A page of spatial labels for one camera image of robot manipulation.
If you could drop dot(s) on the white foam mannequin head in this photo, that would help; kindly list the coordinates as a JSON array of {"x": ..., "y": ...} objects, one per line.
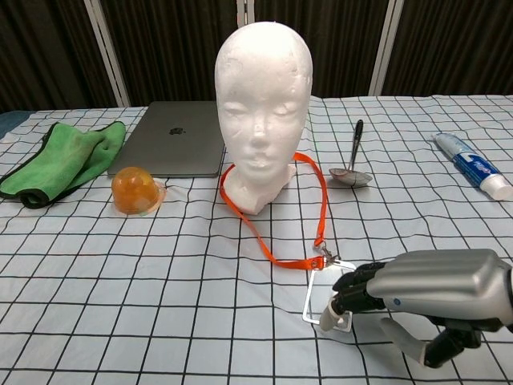
[{"x": 260, "y": 100}]

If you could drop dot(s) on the clear white-framed badge holder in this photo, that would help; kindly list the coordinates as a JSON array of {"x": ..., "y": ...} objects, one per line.
[{"x": 320, "y": 293}]

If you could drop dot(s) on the blue white toothpaste tube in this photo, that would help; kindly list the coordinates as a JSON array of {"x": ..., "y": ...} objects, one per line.
[{"x": 469, "y": 164}]

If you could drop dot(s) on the dark folding screen white frames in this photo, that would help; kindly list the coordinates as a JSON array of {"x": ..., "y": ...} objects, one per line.
[{"x": 168, "y": 48}]

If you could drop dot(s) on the green microfibre cloth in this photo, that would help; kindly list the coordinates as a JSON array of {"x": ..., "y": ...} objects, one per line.
[{"x": 60, "y": 160}]

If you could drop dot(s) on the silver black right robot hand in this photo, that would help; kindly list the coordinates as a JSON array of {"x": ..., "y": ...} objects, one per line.
[{"x": 441, "y": 280}]

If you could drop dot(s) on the white black checked tablecloth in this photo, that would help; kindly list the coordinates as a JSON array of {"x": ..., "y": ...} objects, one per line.
[{"x": 120, "y": 280}]

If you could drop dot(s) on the grey laptop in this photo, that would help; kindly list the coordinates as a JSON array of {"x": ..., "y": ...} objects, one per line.
[{"x": 168, "y": 148}]

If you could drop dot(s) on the orange fruit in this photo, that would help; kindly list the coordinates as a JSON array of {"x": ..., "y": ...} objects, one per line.
[{"x": 132, "y": 188}]

